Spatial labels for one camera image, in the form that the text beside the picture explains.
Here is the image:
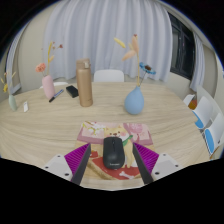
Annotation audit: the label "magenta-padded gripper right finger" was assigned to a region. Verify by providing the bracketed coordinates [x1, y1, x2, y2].
[131, 142, 184, 186]

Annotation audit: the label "blue vase with dried flowers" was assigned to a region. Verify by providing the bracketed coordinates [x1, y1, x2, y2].
[113, 33, 157, 116]

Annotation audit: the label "black marker pen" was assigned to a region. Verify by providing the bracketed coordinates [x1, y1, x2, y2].
[48, 88, 65, 103]

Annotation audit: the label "narrow white curtain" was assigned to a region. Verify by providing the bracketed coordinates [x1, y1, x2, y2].
[5, 28, 26, 96]
[189, 31, 206, 93]

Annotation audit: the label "pink vase with dried flowers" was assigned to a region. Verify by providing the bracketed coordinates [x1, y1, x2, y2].
[35, 40, 64, 101]

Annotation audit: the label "white chairs with blue cushions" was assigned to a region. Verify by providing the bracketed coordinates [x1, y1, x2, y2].
[182, 93, 224, 158]

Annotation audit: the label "bronze insulated drink bottle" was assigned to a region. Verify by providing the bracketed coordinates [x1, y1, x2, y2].
[75, 58, 94, 108]

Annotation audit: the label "black rectangular case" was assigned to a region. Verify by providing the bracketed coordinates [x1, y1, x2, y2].
[65, 85, 80, 99]

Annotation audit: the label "green vase with yellow flowers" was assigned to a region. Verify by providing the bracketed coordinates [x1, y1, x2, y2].
[0, 71, 18, 112]

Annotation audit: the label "black computer mouse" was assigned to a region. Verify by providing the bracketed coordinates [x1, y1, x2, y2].
[102, 136, 126, 171]

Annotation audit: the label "wide white curtain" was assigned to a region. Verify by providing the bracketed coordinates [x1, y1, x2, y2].
[43, 0, 174, 84]

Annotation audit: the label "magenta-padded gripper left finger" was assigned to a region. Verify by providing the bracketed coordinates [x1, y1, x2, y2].
[42, 142, 92, 186]

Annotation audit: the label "dark glass window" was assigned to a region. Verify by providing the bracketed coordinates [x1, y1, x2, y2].
[167, 12, 196, 81]

